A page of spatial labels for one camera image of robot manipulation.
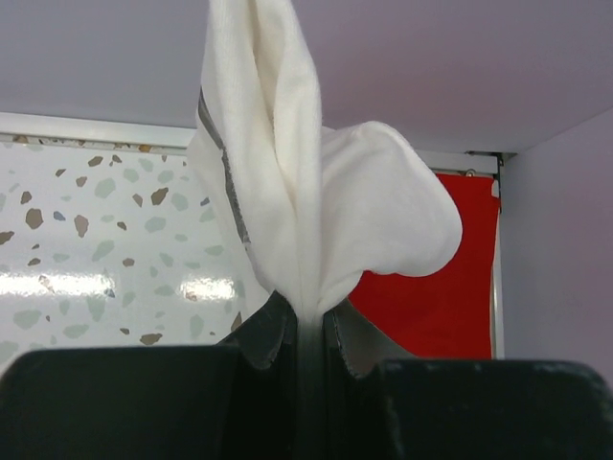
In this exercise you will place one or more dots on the white t shirt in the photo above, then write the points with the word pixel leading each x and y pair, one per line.
pixel 303 209

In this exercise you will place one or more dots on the red folded t shirt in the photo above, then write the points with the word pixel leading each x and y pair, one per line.
pixel 446 314

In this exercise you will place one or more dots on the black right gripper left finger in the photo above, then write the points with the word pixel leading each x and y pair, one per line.
pixel 232 400

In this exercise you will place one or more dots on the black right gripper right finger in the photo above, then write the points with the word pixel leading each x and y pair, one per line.
pixel 384 403

